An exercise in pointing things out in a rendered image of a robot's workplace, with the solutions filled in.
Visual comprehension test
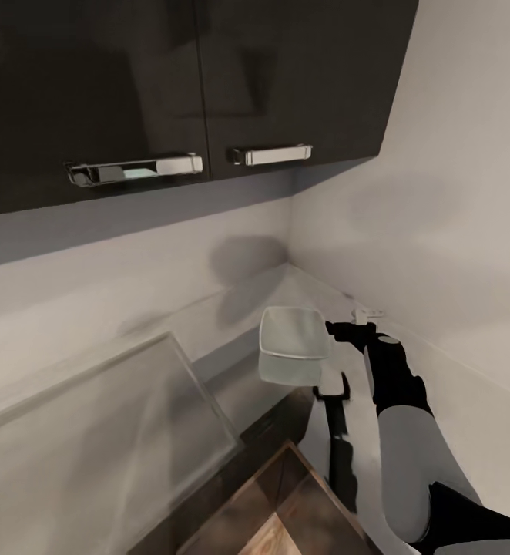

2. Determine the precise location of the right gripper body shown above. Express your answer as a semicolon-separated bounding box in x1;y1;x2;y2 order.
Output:
334;321;376;346

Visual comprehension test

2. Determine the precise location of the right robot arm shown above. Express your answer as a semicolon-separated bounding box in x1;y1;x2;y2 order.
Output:
325;307;510;555

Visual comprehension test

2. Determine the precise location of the bowl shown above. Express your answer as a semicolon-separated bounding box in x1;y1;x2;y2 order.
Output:
259;307;330;360

